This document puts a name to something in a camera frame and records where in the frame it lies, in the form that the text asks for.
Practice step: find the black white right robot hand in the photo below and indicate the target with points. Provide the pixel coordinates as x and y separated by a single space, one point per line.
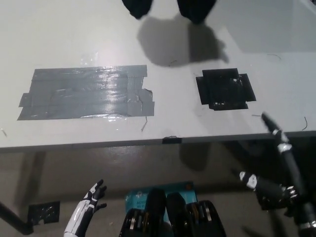
291 168

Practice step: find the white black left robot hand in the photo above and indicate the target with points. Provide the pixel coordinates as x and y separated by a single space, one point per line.
82 214

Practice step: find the black t-shirt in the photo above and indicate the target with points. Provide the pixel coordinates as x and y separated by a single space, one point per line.
195 10

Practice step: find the small black floor plate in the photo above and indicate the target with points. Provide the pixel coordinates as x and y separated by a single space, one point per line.
44 212

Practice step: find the thin curved black thread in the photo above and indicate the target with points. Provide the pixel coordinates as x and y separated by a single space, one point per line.
306 123

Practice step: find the teal cardboard box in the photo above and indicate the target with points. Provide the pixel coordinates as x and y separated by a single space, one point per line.
138 197

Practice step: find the grey table leg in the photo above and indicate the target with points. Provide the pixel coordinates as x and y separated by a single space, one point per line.
34 168

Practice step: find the large black tape square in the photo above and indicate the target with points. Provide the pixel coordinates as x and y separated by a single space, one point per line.
222 89

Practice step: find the thin grey thread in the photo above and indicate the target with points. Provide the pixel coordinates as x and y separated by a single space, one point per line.
145 123

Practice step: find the clear tape piece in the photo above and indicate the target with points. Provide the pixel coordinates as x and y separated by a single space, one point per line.
89 58

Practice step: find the grey duct tape patch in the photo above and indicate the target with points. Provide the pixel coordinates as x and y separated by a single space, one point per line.
84 96

